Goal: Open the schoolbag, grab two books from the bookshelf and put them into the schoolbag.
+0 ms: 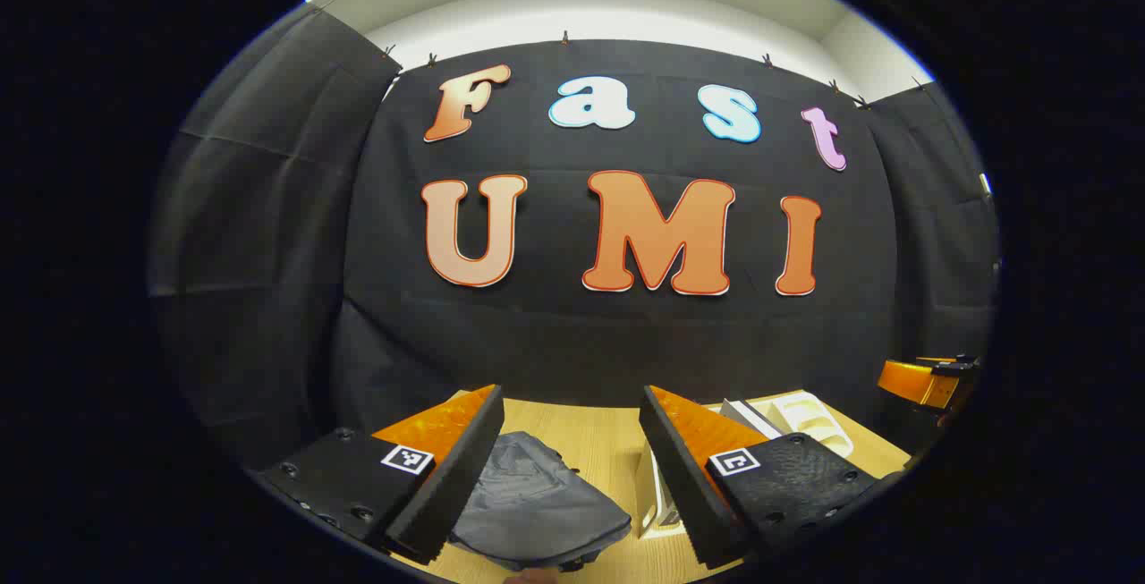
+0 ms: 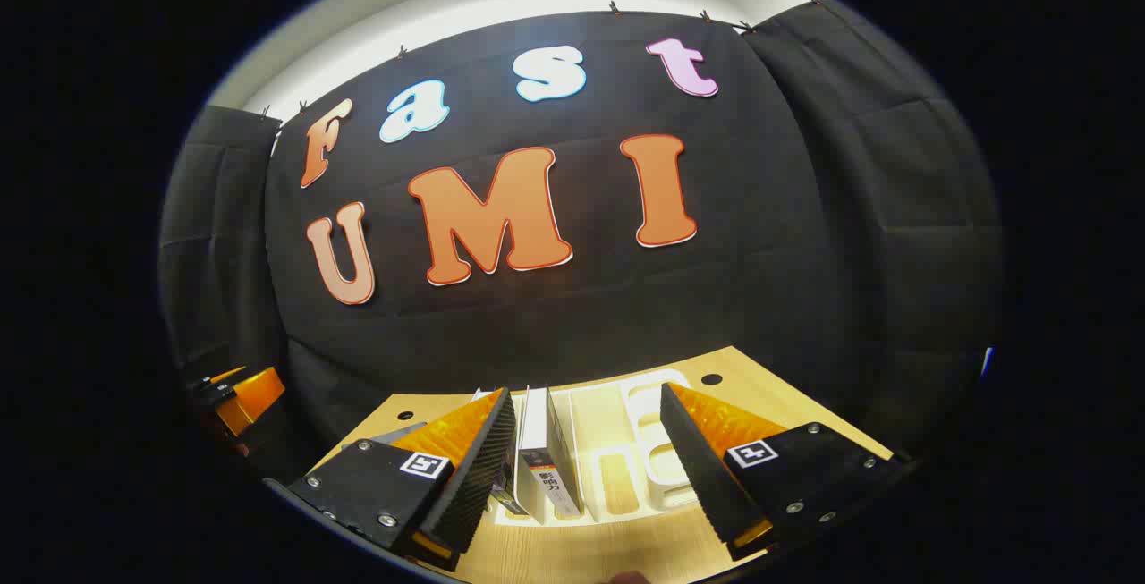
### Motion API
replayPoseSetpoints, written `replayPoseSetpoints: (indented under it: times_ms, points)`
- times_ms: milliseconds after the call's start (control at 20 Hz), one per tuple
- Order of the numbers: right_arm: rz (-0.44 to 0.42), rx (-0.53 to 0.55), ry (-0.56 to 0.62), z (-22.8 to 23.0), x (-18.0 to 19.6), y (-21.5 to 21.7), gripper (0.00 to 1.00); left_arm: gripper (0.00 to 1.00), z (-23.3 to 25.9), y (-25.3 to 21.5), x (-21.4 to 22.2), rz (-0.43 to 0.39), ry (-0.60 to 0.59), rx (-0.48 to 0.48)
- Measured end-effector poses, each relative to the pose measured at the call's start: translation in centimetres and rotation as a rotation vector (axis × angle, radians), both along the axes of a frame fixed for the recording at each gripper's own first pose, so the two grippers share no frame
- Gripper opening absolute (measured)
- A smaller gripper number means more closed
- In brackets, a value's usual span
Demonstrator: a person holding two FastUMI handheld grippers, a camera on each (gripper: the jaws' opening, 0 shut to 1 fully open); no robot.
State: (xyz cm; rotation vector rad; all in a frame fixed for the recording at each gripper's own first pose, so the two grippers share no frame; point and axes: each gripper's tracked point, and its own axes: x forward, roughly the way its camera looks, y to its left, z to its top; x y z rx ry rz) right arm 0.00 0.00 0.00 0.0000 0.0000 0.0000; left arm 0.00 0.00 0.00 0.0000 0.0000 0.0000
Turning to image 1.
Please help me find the grey schoolbag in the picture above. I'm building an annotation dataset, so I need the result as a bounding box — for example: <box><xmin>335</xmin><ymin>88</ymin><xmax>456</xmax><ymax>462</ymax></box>
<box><xmin>450</xmin><ymin>431</ymin><xmax>633</xmax><ymax>572</ymax></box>

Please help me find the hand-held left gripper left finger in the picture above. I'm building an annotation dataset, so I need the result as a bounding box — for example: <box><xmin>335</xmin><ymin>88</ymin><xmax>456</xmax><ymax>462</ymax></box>
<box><xmin>255</xmin><ymin>385</ymin><xmax>506</xmax><ymax>564</ymax></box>

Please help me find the white bookshelf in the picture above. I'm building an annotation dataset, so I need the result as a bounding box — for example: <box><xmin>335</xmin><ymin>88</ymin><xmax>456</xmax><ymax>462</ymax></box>
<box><xmin>640</xmin><ymin>390</ymin><xmax>855</xmax><ymax>540</ymax></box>

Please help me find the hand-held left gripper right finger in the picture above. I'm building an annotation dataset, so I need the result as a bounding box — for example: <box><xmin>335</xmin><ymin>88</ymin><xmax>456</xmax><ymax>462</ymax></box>
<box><xmin>639</xmin><ymin>385</ymin><xmax>882</xmax><ymax>570</ymax></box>

